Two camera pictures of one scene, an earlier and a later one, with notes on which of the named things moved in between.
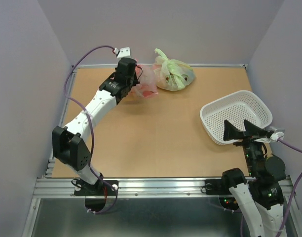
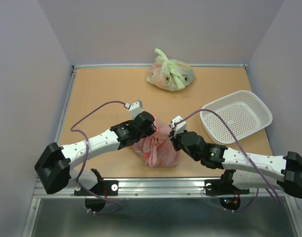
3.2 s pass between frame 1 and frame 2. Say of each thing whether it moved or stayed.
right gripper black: moved
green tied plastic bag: stayed
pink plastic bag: moved
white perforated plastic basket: stayed
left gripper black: moved
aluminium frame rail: stayed
